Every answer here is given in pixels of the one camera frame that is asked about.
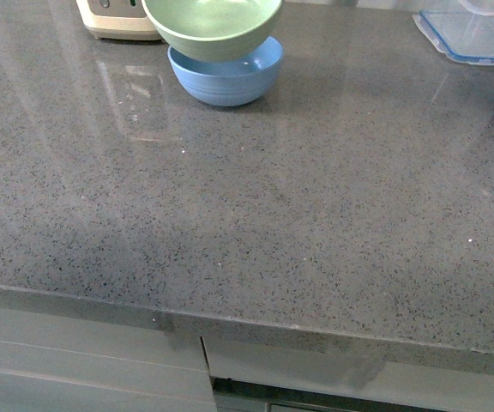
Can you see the green bowl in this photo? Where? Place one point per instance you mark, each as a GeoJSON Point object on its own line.
{"type": "Point", "coordinates": [214, 30]}

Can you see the blue bowl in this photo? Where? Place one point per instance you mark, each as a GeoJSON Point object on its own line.
{"type": "Point", "coordinates": [230, 83]}

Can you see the white right cabinet drawer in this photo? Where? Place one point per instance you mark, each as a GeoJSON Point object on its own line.
{"type": "Point", "coordinates": [350, 376]}

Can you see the white cabinet drawer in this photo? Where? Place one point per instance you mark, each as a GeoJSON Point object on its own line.
{"type": "Point", "coordinates": [50, 363]}
{"type": "Point", "coordinates": [350, 376]}

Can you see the cream toaster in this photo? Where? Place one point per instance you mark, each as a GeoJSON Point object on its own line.
{"type": "Point", "coordinates": [117, 19]}

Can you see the white left cabinet drawer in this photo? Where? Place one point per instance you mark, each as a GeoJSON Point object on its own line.
{"type": "Point", "coordinates": [50, 363]}

